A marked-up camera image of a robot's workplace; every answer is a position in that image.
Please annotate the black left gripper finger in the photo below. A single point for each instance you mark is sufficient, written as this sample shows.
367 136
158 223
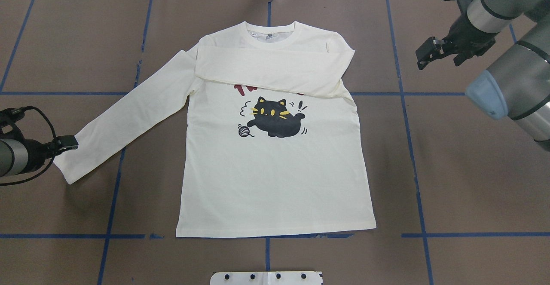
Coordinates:
66 142

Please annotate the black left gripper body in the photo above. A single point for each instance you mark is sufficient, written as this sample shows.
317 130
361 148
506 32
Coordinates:
38 151

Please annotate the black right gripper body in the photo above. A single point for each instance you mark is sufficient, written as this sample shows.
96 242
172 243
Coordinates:
462 32

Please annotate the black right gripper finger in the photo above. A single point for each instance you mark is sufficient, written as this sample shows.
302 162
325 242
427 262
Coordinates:
432 49

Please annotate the cream long-sleeve cat shirt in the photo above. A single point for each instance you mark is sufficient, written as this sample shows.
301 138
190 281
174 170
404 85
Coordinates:
273 143

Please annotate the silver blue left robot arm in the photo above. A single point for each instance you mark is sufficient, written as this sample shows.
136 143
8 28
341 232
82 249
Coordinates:
45 166

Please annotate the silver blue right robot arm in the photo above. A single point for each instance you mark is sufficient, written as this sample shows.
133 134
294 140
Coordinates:
516 85

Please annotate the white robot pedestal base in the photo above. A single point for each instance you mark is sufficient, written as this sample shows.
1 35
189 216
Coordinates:
268 278

